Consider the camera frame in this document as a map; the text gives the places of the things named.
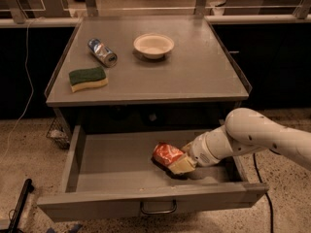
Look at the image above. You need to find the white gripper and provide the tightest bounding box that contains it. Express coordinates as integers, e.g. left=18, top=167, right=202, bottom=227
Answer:
left=168, top=134, right=220, bottom=175

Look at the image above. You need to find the red coke can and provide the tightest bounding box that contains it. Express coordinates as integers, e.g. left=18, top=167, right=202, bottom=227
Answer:
left=153, top=143, right=184, bottom=167

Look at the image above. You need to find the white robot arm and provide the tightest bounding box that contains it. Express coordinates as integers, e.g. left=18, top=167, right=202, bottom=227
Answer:
left=168, top=108, right=311, bottom=175

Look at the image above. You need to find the grey cabinet with top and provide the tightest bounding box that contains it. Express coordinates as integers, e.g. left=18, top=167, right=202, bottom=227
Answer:
left=47, top=17, right=251, bottom=125

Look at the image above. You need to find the open grey top drawer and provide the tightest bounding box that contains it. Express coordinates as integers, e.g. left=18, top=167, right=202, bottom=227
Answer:
left=38, top=125, right=268, bottom=222

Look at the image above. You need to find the blue silver soda can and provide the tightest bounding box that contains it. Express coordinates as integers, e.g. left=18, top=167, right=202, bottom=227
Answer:
left=87, top=38, right=118, bottom=68

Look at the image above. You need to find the white bowl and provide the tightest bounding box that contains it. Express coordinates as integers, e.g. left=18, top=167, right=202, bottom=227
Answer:
left=133, top=33, right=175, bottom=59

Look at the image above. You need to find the green yellow sponge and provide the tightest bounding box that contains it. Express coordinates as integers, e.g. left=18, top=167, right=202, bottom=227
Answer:
left=69, top=66, right=108, bottom=92

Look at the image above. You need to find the black bar on floor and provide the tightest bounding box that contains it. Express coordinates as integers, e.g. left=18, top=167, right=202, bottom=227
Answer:
left=7, top=179, right=34, bottom=233

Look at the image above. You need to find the grey counter ledge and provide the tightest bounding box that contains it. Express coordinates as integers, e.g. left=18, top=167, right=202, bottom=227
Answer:
left=0, top=15, right=311, bottom=28

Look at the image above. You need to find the metal drawer handle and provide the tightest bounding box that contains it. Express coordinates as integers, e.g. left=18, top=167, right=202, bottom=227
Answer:
left=140, top=199, right=177, bottom=216

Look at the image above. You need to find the black floor cable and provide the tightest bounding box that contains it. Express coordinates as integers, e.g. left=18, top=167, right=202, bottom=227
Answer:
left=252, top=152, right=275, bottom=233

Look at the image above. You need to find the wire basket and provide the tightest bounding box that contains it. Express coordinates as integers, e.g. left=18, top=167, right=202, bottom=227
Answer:
left=46, top=117, right=70, bottom=150

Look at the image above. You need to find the white hanging cable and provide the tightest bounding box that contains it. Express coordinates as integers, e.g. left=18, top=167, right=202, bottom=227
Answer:
left=0, top=16, right=45, bottom=163

